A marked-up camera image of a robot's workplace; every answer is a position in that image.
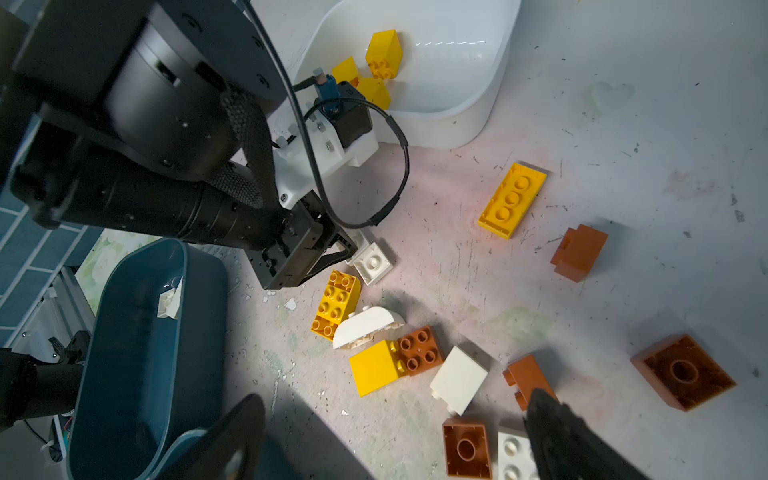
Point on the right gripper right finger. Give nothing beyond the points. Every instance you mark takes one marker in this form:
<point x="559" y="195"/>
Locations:
<point x="564" y="447"/>

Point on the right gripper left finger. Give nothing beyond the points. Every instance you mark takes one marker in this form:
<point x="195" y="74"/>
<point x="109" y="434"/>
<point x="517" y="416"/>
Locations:
<point x="240" y="431"/>

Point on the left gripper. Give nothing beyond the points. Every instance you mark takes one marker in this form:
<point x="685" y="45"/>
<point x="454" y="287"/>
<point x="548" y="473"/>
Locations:
<point x="308" y="242"/>

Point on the brown lego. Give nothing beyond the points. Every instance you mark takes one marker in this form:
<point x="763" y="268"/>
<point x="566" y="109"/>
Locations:
<point x="578" y="252"/>
<point x="682" y="373"/>
<point x="467" y="450"/>
<point x="420" y="351"/>

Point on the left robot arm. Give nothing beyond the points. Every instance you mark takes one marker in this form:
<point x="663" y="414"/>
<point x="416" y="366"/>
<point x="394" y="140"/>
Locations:
<point x="151" y="117"/>

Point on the white long lego right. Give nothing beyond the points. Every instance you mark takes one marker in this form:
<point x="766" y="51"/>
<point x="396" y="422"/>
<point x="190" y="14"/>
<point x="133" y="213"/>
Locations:
<point x="514" y="455"/>

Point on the yellow studded lego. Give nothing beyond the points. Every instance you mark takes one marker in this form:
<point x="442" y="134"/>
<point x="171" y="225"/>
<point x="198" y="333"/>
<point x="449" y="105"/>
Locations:
<point x="338" y="302"/>

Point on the brown lego mid right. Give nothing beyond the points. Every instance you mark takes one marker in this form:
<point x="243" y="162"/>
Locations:
<point x="526" y="375"/>

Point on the white curved lego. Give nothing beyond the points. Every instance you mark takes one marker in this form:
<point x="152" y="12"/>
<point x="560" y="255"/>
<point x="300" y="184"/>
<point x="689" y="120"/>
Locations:
<point x="361" y="327"/>

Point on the left teal tray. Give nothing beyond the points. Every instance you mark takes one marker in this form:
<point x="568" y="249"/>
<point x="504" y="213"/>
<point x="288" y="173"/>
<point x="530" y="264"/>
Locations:
<point x="148" y="381"/>

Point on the white lego centre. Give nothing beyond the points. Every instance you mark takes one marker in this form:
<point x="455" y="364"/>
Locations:
<point x="457" y="381"/>

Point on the yellow long lego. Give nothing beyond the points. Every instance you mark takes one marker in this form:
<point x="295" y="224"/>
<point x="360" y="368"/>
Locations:
<point x="512" y="200"/>

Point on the white rectangular bowl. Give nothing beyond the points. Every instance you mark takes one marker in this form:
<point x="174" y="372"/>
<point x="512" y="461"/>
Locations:
<point x="455" y="57"/>

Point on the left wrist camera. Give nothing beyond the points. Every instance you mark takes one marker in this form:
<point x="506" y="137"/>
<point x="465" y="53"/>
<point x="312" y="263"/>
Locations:
<point x="340" y="134"/>

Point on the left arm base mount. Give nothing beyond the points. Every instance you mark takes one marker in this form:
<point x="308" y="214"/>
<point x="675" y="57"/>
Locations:
<point x="32" y="388"/>

